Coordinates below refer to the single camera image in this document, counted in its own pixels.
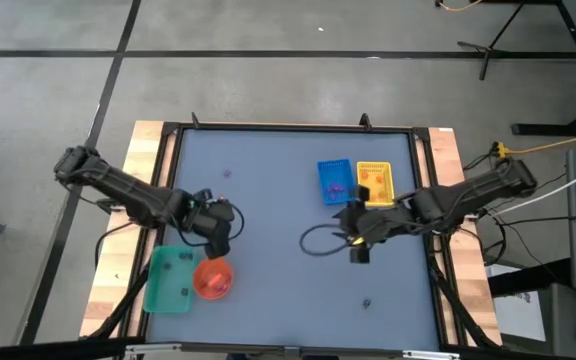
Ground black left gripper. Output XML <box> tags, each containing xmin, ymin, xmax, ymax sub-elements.
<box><xmin>182</xmin><ymin>188</ymin><xmax>238</xmax><ymax>261</ymax></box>

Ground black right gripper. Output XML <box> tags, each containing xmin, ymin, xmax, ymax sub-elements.
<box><xmin>331</xmin><ymin>183</ymin><xmax>419</xmax><ymax>266</ymax></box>

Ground orange plastic bowl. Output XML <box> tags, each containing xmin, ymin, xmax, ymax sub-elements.
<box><xmin>191</xmin><ymin>256</ymin><xmax>235</xmax><ymax>302</ymax></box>

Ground yellow plastic basket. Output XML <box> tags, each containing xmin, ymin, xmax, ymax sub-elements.
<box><xmin>355</xmin><ymin>160</ymin><xmax>397</xmax><ymax>208</ymax></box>

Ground blue plastic basket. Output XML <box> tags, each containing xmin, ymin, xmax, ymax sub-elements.
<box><xmin>316</xmin><ymin>157</ymin><xmax>359</xmax><ymax>207</ymax></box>

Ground teal plastic tray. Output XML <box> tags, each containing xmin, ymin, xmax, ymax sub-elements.
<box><xmin>142</xmin><ymin>244</ymin><xmax>200</xmax><ymax>315</ymax></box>

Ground black diagonal brace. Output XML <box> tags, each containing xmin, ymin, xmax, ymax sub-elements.
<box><xmin>430</xmin><ymin>259</ymin><xmax>500</xmax><ymax>350</ymax></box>
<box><xmin>86</xmin><ymin>262</ymin><xmax>153</xmax><ymax>342</ymax></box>

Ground wooden side board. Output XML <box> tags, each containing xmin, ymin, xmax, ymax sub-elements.
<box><xmin>78</xmin><ymin>119</ymin><xmax>179</xmax><ymax>339</ymax></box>
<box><xmin>426</xmin><ymin>126</ymin><xmax>503</xmax><ymax>347</ymax></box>

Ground white box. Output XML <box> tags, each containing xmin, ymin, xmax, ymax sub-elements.
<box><xmin>487</xmin><ymin>292</ymin><xmax>548</xmax><ymax>343</ymax></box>

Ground black rig beam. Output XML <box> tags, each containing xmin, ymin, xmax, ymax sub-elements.
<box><xmin>0</xmin><ymin>337</ymin><xmax>576</xmax><ymax>360</ymax></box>

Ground black desk leg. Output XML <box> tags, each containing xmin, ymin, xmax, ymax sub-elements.
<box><xmin>510</xmin><ymin>0</ymin><xmax>576</xmax><ymax>138</ymax></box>

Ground black light stand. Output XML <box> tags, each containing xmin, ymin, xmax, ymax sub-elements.
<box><xmin>456</xmin><ymin>0</ymin><xmax>576</xmax><ymax>82</ymax></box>

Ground dark side cabinet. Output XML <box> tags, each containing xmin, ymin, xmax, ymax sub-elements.
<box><xmin>487</xmin><ymin>257</ymin><xmax>576</xmax><ymax>360</ymax></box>

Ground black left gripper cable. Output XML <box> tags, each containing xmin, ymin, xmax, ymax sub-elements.
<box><xmin>166</xmin><ymin>201</ymin><xmax>246</xmax><ymax>250</ymax></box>

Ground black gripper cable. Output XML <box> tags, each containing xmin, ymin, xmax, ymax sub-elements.
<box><xmin>166</xmin><ymin>201</ymin><xmax>246</xmax><ymax>250</ymax></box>
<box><xmin>298</xmin><ymin>223</ymin><xmax>357</xmax><ymax>258</ymax></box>

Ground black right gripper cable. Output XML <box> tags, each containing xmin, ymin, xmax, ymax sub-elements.
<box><xmin>298</xmin><ymin>223</ymin><xmax>357</xmax><ymax>258</ymax></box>

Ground white cable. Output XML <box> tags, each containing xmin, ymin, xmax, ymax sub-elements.
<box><xmin>487</xmin><ymin>158</ymin><xmax>576</xmax><ymax>218</ymax></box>

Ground yellow extension cable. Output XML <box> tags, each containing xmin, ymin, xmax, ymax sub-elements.
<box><xmin>435</xmin><ymin>0</ymin><xmax>484</xmax><ymax>13</ymax></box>
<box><xmin>510</xmin><ymin>127</ymin><xmax>576</xmax><ymax>155</ymax></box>

